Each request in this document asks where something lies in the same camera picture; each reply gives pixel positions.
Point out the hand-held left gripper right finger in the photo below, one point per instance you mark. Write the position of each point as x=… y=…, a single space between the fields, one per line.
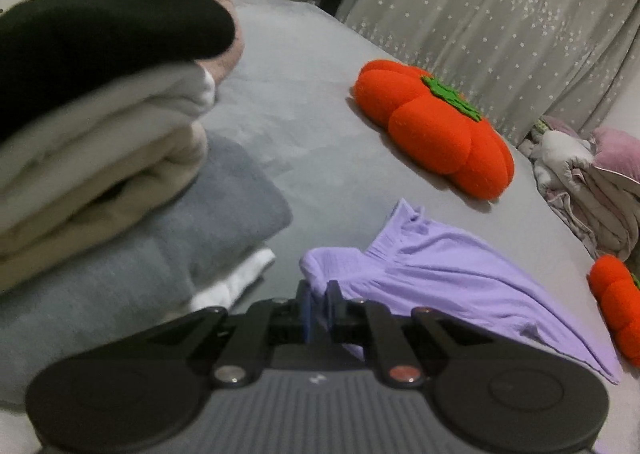
x=331 y=306

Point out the purple pants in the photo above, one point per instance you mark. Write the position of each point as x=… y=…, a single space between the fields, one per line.
x=450 y=279

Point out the black folded garment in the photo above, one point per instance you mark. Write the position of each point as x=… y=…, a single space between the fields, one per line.
x=100 y=39

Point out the small orange pumpkin cushion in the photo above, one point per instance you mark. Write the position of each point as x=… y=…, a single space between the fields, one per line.
x=617 y=304

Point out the folded grey pink quilt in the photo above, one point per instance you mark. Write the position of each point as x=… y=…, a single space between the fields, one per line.
x=580 y=194

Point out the grey folded garment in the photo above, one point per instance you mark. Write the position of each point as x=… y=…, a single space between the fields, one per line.
x=175 y=244

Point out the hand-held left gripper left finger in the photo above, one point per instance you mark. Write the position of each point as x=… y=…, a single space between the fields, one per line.
x=303 y=306

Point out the beige folded garment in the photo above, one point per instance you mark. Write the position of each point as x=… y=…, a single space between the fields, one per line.
x=100 y=204

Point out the large orange pumpkin cushion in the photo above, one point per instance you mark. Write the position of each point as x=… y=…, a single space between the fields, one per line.
x=435 y=129

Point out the white folded garment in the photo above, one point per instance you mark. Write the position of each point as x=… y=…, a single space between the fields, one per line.
x=100 y=129

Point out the small white folded cloth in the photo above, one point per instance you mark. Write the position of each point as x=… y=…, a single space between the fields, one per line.
x=235 y=279

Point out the grey star print curtain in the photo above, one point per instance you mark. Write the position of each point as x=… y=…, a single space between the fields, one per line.
x=475 y=9

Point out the grey bed sheet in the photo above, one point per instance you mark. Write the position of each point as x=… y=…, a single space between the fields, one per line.
x=310 y=124

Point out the pink pillow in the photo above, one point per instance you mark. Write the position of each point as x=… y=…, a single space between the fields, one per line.
x=620 y=149

